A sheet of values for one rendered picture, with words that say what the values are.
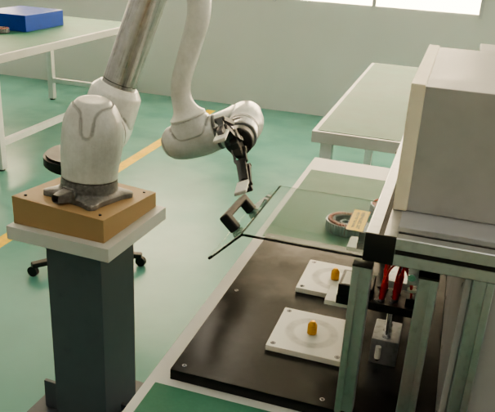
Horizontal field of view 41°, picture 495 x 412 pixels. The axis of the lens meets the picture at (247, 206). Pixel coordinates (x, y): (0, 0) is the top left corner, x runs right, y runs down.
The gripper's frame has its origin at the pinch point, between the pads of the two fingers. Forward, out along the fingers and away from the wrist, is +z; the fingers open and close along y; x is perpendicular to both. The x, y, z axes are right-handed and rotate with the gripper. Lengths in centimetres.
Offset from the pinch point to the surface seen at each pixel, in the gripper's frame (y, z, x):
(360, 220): -3.9, 37.9, 27.9
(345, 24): -57, -445, 25
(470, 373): -23, 59, 38
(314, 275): -29.3, 7.6, 11.1
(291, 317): -26.5, 27.2, 7.1
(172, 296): -84, -103, -74
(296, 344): -26.5, 36.8, 8.5
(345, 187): -40, -62, 18
